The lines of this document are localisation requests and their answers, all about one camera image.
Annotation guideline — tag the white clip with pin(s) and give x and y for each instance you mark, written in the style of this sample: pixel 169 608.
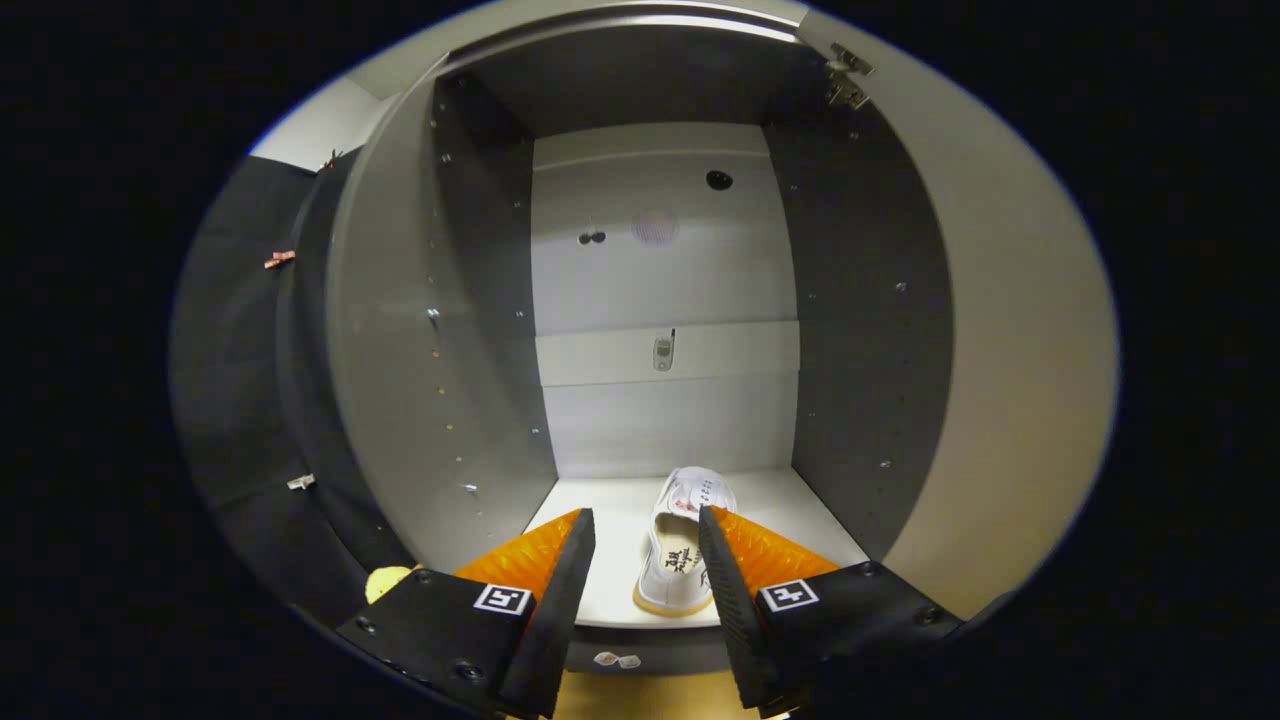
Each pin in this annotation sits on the white clip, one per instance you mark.
pixel 301 482

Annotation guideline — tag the black clip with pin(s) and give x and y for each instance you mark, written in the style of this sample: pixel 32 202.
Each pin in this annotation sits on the black clip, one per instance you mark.
pixel 331 160

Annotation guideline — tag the grey shoe cabinet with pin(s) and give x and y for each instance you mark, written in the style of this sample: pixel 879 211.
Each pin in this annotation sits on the grey shoe cabinet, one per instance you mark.
pixel 650 280

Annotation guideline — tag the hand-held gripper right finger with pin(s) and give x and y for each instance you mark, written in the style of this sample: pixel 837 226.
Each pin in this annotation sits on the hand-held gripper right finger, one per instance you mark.
pixel 735 610

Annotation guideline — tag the black backdrop cloth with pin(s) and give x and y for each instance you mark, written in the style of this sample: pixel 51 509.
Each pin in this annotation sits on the black backdrop cloth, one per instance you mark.
pixel 240 400

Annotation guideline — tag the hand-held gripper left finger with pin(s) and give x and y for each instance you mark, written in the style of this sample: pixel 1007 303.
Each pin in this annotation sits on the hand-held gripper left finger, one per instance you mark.
pixel 560 610

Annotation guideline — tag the white canvas shoe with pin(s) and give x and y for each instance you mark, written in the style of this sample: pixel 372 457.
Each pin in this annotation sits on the white canvas shoe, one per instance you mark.
pixel 672 570

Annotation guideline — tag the yellow pineapple plush toy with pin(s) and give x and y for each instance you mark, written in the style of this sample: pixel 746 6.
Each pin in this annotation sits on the yellow pineapple plush toy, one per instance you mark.
pixel 385 583

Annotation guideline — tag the red clip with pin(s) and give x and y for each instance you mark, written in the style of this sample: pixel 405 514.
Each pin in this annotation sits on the red clip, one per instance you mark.
pixel 280 259

